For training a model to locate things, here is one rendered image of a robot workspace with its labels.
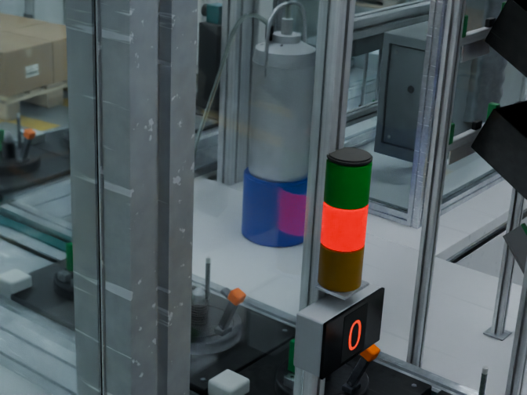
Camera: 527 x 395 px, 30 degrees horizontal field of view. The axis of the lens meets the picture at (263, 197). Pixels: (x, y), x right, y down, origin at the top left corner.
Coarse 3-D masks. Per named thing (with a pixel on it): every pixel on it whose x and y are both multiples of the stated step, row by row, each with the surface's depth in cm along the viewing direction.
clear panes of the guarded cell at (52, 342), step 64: (0, 0) 27; (64, 0) 29; (0, 64) 27; (64, 64) 29; (0, 128) 28; (64, 128) 30; (0, 192) 29; (64, 192) 31; (0, 256) 29; (64, 256) 31; (0, 320) 30; (64, 320) 32; (0, 384) 31; (64, 384) 33
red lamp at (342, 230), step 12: (324, 204) 108; (324, 216) 108; (336, 216) 107; (348, 216) 107; (360, 216) 107; (324, 228) 109; (336, 228) 107; (348, 228) 107; (360, 228) 108; (324, 240) 109; (336, 240) 108; (348, 240) 108; (360, 240) 109
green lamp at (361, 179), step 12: (336, 168) 105; (348, 168) 105; (360, 168) 105; (336, 180) 106; (348, 180) 105; (360, 180) 105; (324, 192) 108; (336, 192) 106; (348, 192) 106; (360, 192) 106; (336, 204) 106; (348, 204) 106; (360, 204) 107
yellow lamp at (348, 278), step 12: (324, 252) 110; (336, 252) 108; (348, 252) 108; (360, 252) 109; (324, 264) 110; (336, 264) 109; (348, 264) 109; (360, 264) 110; (324, 276) 110; (336, 276) 109; (348, 276) 109; (360, 276) 111; (336, 288) 110; (348, 288) 110
